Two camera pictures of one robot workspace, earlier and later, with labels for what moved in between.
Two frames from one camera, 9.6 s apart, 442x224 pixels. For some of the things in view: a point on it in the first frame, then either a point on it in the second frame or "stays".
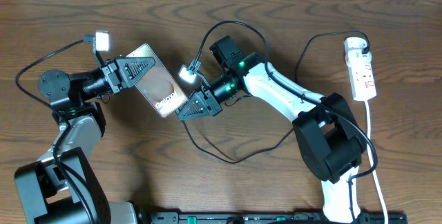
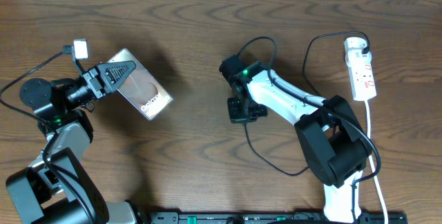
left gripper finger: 131,68 to 112,74
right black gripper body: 219,91 to 244,112
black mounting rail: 264,218 stays
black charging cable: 366,50 to 291,175
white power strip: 362,81 stays
